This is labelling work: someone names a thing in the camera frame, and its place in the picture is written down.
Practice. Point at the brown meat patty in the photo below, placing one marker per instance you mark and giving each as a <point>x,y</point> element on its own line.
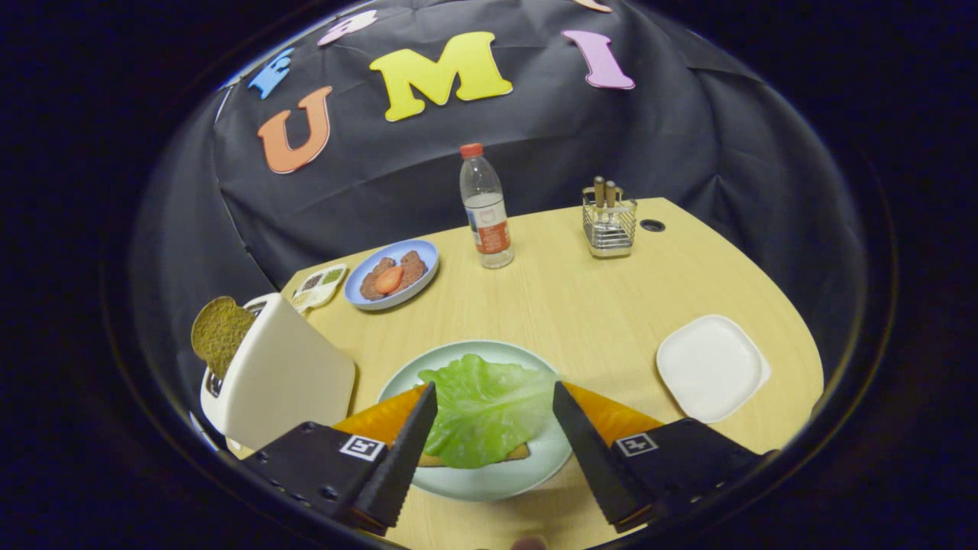
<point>414,269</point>
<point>370,286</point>

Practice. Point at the white compartment condiment tray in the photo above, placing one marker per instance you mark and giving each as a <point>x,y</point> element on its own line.
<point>317,286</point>

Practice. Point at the red tomato slice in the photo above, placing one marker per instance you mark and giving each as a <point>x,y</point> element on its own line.
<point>388,279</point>

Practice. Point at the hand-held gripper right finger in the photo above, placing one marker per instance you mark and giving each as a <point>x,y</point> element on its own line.
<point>588,458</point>

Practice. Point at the pale green round plate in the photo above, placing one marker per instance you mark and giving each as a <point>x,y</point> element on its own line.
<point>489,483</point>

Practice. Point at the white toaster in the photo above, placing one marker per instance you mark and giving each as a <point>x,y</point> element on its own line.
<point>283,382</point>

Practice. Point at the white square plate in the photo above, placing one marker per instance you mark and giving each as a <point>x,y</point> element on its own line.
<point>710,367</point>

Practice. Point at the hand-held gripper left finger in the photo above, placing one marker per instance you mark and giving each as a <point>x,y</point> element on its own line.
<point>401,458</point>

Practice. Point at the green lettuce leaf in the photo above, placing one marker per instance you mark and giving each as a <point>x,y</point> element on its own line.
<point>481,412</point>

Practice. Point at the blue round plate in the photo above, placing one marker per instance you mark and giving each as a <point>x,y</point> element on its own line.
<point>424,256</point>

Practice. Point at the black backdrop cloth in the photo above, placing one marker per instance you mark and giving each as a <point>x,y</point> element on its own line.
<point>649,137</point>

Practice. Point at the brown toasted bread slice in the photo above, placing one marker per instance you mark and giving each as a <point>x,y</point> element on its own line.
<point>218,332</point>

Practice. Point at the clear plastic water bottle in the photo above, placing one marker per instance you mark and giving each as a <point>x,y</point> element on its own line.
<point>489,206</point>

